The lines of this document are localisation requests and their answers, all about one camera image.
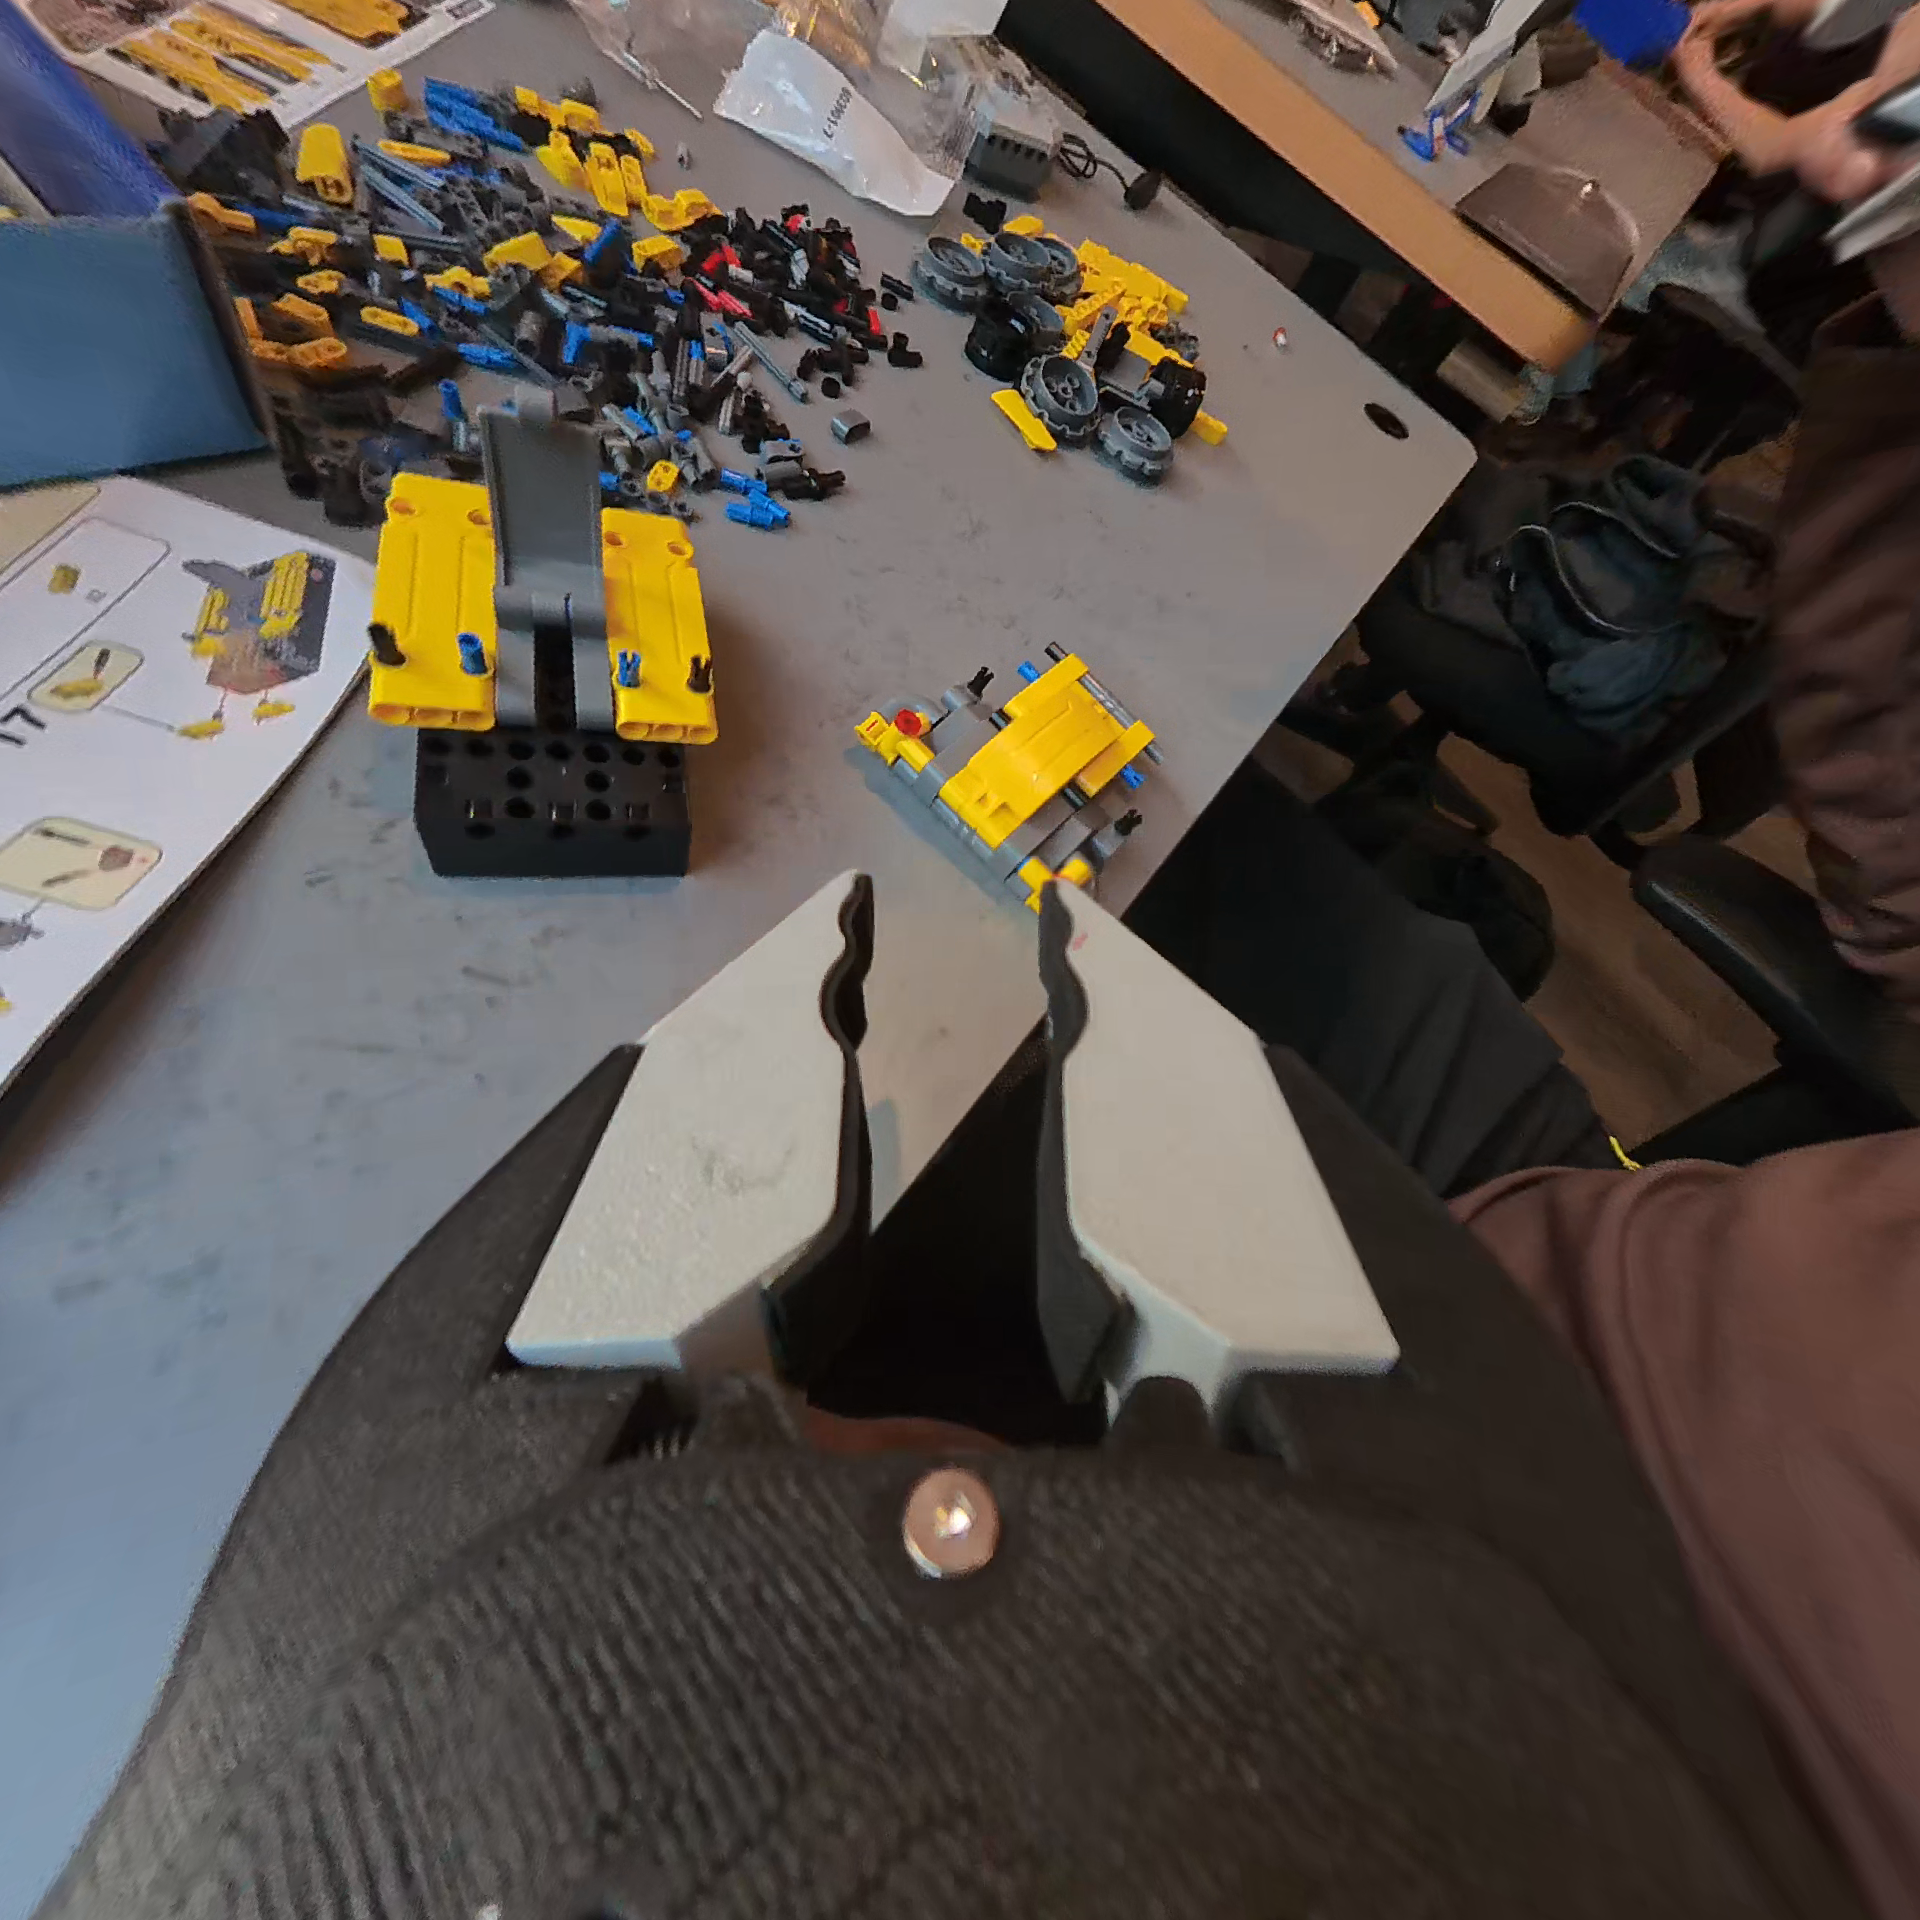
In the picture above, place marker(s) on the dark grey sleeve piece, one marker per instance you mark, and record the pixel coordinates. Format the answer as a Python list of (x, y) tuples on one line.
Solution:
[(853, 427)]

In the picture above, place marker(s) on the pile of small building pieces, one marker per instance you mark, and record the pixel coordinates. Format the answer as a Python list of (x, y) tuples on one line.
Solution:
[(523, 270)]

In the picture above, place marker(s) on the open instruction booklet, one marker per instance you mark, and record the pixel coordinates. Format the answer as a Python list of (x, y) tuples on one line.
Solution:
[(150, 721)]

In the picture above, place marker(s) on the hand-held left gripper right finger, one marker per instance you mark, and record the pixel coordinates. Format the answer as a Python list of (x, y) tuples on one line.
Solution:
[(1214, 1201)]

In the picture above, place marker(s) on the yellow grey toy vehicle chassis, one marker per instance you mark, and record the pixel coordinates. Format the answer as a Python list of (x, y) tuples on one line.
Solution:
[(1126, 301)]

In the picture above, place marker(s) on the yellow curved panel assembly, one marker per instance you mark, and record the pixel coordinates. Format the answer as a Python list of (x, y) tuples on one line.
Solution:
[(1037, 751)]

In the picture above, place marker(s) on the long wood edged table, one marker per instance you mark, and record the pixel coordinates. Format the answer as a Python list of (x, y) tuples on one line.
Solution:
[(1350, 166)]

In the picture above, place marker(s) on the black rubber tyre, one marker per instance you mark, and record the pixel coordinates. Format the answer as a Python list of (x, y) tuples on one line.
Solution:
[(1014, 338)]

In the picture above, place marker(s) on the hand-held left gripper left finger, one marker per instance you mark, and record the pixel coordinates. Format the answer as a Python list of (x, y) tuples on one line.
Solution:
[(705, 1184)]

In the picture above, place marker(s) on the grey motor block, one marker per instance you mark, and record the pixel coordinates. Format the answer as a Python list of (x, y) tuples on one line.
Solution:
[(1009, 161)]

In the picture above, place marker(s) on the black office chair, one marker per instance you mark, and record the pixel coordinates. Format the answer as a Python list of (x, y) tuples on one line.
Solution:
[(1723, 902)]

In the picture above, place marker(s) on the black block with yellow beams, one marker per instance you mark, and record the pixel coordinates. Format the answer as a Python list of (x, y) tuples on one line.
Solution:
[(541, 661)]

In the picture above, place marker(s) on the small clear parts bag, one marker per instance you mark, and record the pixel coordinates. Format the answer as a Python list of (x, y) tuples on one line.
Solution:
[(825, 128)]

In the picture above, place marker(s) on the person's right forearm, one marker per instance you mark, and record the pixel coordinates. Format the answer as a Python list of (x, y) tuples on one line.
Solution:
[(1862, 600)]

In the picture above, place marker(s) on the grey desk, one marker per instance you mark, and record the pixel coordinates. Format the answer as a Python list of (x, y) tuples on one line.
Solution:
[(974, 569)]

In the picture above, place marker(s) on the person's black trousers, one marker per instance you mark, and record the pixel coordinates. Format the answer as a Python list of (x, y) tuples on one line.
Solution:
[(1350, 975)]

